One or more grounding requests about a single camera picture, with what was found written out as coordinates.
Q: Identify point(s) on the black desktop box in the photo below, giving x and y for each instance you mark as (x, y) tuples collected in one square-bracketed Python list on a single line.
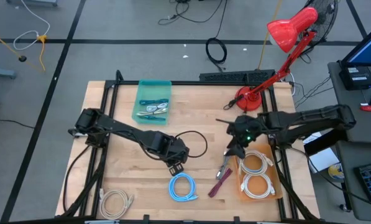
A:
[(356, 77)]

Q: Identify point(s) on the round yellow-blue roll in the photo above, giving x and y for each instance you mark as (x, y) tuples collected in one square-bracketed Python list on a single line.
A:
[(337, 171)]

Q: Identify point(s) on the black floor fan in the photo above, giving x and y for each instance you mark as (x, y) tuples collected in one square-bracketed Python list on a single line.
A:
[(326, 18)]

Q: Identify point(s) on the dark grey desk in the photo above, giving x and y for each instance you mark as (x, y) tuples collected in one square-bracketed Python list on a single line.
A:
[(350, 186), (353, 99)]

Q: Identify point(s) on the orange plastic tray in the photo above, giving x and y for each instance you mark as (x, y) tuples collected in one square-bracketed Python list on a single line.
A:
[(254, 162)]

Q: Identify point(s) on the red desk lamp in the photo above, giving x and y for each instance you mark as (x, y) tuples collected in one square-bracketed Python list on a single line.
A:
[(286, 31)]

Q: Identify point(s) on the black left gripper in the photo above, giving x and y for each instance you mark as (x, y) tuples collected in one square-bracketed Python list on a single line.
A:
[(172, 151)]

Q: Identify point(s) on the white paper sheet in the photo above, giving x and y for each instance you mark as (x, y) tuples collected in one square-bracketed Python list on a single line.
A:
[(323, 160)]

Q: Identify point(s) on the small red tool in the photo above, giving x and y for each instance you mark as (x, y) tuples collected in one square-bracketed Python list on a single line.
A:
[(369, 108)]

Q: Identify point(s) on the computer monitor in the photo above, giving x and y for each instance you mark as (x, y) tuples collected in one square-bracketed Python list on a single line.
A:
[(368, 49)]

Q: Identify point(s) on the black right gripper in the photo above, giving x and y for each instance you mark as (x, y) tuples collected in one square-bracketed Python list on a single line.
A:
[(244, 130)]

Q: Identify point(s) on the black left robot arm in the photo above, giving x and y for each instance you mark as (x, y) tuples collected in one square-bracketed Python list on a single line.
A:
[(123, 132)]

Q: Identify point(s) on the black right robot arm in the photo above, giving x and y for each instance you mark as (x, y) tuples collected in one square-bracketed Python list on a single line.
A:
[(312, 119)]

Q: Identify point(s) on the teal plastic bin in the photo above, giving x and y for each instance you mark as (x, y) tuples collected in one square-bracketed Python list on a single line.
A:
[(151, 90)]

